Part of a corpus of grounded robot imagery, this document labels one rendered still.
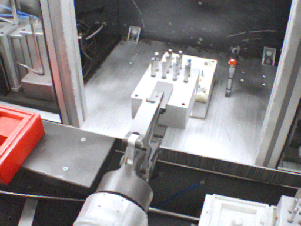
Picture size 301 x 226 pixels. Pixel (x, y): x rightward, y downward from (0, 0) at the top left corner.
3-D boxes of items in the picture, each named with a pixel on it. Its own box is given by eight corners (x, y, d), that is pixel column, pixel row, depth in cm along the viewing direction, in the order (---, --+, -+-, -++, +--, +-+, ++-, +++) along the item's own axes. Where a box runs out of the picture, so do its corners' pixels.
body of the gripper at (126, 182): (146, 229, 46) (164, 179, 52) (144, 199, 40) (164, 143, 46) (97, 215, 47) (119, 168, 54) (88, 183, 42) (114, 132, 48)
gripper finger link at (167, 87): (144, 110, 54) (144, 107, 53) (157, 83, 58) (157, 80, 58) (163, 114, 53) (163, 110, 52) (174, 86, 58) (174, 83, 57)
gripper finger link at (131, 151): (121, 178, 47) (113, 164, 42) (131, 146, 49) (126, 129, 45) (137, 182, 46) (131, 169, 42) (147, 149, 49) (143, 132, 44)
